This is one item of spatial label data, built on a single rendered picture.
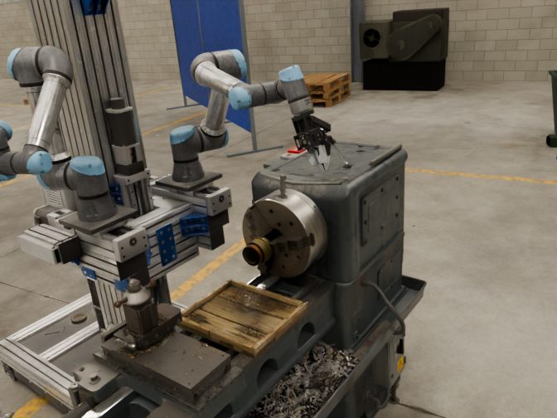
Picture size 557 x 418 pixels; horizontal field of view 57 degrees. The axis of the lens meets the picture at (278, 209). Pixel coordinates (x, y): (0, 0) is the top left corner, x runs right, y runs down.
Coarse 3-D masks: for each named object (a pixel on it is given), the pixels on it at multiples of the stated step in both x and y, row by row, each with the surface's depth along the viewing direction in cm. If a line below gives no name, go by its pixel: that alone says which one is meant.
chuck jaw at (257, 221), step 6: (252, 210) 188; (258, 210) 189; (246, 216) 189; (252, 216) 187; (258, 216) 188; (252, 222) 188; (258, 222) 187; (264, 222) 189; (252, 228) 187; (258, 228) 185; (264, 228) 187; (270, 228) 189; (252, 234) 185; (258, 234) 184; (264, 234) 186
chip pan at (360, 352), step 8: (408, 288) 253; (408, 296) 246; (400, 304) 240; (384, 320) 230; (392, 320) 229; (376, 328) 224; (384, 328) 224; (376, 336) 220; (368, 344) 215; (360, 352) 210; (360, 360) 206
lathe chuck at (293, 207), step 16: (272, 192) 195; (288, 192) 190; (272, 208) 186; (288, 208) 181; (304, 208) 184; (272, 224) 188; (288, 224) 183; (304, 224) 180; (320, 224) 186; (272, 240) 196; (320, 240) 186; (288, 256) 189; (304, 256) 184; (272, 272) 197; (288, 272) 192
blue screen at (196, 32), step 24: (192, 0) 826; (216, 0) 711; (240, 0) 625; (192, 24) 858; (216, 24) 734; (240, 24) 638; (192, 48) 892; (216, 48) 759; (240, 48) 661; (192, 96) 970; (240, 120) 725
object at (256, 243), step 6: (252, 240) 184; (258, 240) 181; (264, 240) 181; (246, 246) 180; (252, 246) 178; (258, 246) 179; (264, 246) 180; (246, 252) 182; (252, 252) 185; (258, 252) 178; (264, 252) 179; (270, 252) 181; (246, 258) 182; (252, 258) 183; (258, 258) 178; (264, 258) 180; (252, 264) 181; (258, 264) 180
